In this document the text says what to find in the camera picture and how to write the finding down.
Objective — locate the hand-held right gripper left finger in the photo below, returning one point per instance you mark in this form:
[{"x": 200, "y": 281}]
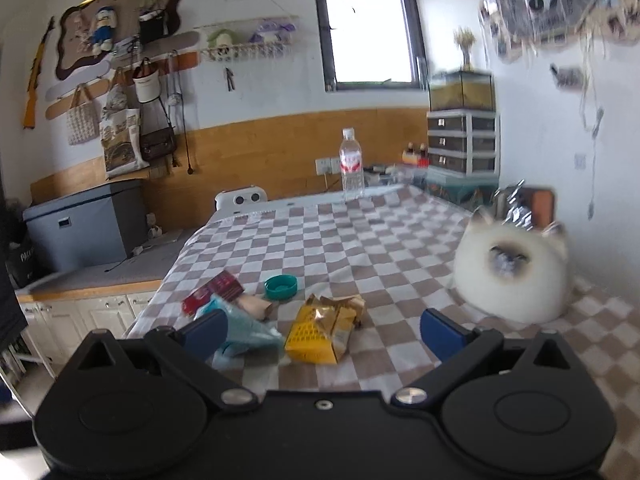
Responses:
[{"x": 205, "y": 332}]

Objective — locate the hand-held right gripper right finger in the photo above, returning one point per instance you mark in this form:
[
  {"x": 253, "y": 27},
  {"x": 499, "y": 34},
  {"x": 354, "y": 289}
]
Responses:
[{"x": 442, "y": 340}]

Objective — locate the red packet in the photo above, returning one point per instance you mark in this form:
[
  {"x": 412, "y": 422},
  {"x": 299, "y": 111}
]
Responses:
[{"x": 215, "y": 290}]

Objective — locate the teal plastic bag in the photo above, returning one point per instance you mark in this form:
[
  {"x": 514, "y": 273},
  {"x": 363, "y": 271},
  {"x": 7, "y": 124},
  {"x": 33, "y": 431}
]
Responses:
[{"x": 250, "y": 332}]

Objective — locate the teal plastic lid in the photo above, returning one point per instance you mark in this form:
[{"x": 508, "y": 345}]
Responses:
[{"x": 280, "y": 287}]

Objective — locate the yellow snack packet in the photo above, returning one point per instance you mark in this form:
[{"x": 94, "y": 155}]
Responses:
[{"x": 315, "y": 335}]

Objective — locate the silver foil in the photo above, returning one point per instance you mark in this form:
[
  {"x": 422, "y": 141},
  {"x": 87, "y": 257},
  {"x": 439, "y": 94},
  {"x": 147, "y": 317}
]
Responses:
[{"x": 512, "y": 210}]

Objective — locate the brown shoulder bag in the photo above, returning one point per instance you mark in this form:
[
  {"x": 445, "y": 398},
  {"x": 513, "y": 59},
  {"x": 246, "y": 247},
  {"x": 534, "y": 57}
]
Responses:
[{"x": 157, "y": 145}]

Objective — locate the white cat-shaped plush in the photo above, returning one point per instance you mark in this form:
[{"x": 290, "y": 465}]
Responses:
[{"x": 510, "y": 285}]

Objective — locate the grey counter mat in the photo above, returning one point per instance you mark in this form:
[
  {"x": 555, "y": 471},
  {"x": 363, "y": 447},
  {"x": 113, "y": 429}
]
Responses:
[{"x": 130, "y": 267}]

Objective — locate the small white charger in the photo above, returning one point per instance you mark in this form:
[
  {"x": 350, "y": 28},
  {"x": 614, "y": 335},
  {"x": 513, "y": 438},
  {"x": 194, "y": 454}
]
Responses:
[{"x": 155, "y": 225}]

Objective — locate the cream wooden counter cabinet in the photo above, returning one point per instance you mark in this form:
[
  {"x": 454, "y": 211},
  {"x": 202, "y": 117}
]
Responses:
[{"x": 85, "y": 315}]

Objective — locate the teal patterned box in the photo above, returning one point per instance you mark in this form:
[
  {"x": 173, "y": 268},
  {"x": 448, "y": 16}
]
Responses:
[{"x": 460, "y": 190}]

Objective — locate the grey storage box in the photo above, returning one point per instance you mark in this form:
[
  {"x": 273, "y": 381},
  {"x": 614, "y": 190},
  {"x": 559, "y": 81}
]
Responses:
[{"x": 85, "y": 230}]

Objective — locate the small brown bottles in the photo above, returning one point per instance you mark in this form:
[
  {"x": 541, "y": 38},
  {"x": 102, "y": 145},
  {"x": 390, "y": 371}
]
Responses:
[{"x": 416, "y": 156}]

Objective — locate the clear plastic water bottle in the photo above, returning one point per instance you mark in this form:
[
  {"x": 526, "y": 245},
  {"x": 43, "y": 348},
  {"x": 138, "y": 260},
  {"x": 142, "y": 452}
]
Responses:
[{"x": 352, "y": 170}]

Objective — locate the black lettered bag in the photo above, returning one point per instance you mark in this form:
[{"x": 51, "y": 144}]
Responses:
[{"x": 22, "y": 265}]

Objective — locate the white plastic drawer unit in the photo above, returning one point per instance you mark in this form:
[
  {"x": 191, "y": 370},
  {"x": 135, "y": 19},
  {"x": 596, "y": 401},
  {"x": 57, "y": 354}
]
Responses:
[{"x": 462, "y": 142}]

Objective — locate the printed canvas tote bag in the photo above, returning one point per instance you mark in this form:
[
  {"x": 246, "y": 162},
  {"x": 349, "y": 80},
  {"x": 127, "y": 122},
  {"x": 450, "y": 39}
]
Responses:
[{"x": 122, "y": 145}]

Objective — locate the knit tote bag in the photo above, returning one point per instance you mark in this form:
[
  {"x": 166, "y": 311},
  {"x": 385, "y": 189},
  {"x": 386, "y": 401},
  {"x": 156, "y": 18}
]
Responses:
[{"x": 82, "y": 120}]

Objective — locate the glass aquarium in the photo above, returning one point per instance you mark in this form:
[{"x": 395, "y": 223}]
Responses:
[{"x": 462, "y": 92}]

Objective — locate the white bucket bag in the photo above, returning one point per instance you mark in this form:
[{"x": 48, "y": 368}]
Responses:
[{"x": 146, "y": 85}]

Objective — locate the green plush toy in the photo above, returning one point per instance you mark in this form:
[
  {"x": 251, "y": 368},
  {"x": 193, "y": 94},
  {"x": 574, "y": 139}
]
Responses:
[{"x": 222, "y": 39}]

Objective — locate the dried flowers in vase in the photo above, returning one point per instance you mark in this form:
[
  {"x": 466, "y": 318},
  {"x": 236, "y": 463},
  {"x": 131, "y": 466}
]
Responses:
[{"x": 465, "y": 45}]

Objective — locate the yellow toy rifle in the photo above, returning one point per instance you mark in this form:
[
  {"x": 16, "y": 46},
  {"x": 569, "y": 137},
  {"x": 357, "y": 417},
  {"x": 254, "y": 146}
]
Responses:
[{"x": 35, "y": 85}]

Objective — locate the purple plush toy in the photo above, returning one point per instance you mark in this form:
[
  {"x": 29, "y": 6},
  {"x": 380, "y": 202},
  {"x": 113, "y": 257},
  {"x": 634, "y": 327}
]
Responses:
[{"x": 272, "y": 34}]

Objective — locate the black hanging bag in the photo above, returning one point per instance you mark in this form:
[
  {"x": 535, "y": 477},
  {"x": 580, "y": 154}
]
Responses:
[{"x": 154, "y": 27}]

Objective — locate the dark framed window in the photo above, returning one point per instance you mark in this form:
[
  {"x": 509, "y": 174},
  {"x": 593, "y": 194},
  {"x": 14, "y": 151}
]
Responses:
[{"x": 370, "y": 35}]

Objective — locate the blue white doll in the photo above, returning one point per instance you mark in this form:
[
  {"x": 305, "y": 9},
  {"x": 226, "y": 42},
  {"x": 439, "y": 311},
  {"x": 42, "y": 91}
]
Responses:
[{"x": 103, "y": 30}]

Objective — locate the brown picture frame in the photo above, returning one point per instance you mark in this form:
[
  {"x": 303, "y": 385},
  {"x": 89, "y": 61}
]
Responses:
[{"x": 542, "y": 205}]

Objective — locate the white wall socket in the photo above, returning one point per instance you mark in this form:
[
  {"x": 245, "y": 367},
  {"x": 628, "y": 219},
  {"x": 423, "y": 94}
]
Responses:
[{"x": 327, "y": 166}]

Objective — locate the wooden board-shaped wall hook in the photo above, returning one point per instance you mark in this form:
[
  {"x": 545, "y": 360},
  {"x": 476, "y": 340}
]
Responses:
[
  {"x": 57, "y": 107},
  {"x": 187, "y": 62}
]

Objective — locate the grey board-shaped wall hook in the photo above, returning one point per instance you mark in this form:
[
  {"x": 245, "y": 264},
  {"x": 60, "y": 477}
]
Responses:
[
  {"x": 65, "y": 87},
  {"x": 180, "y": 42}
]

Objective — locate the white wall rack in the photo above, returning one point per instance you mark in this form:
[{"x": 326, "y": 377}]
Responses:
[{"x": 250, "y": 52}]

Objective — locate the wall photo board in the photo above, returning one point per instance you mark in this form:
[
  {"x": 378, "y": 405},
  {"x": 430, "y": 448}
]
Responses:
[{"x": 550, "y": 5}]

